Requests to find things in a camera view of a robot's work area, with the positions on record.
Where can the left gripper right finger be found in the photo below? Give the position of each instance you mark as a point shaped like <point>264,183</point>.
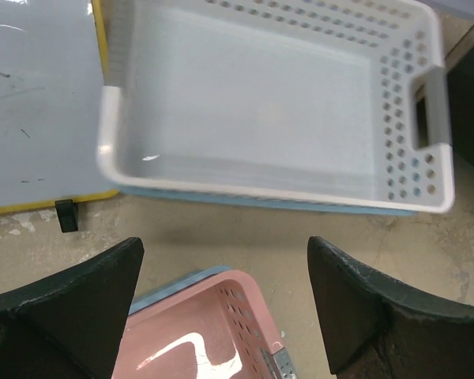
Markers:
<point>375,326</point>

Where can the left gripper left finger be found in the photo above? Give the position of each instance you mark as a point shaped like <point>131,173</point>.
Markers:
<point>70,324</point>

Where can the white perforated basket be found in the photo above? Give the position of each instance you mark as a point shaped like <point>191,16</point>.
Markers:
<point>305,104</point>

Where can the large black plastic bin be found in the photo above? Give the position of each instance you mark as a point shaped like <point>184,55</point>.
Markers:
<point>460,61</point>

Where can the black whiteboard clip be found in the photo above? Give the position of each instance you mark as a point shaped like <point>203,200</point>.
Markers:
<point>67,214</point>

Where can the blue basket under pink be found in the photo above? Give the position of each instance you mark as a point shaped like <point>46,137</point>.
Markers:
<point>173,287</point>

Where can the pink perforated basket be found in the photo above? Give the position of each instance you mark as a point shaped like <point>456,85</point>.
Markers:
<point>220,327</point>

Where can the small whiteboard yellow frame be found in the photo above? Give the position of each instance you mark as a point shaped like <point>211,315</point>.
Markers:
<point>53,55</point>

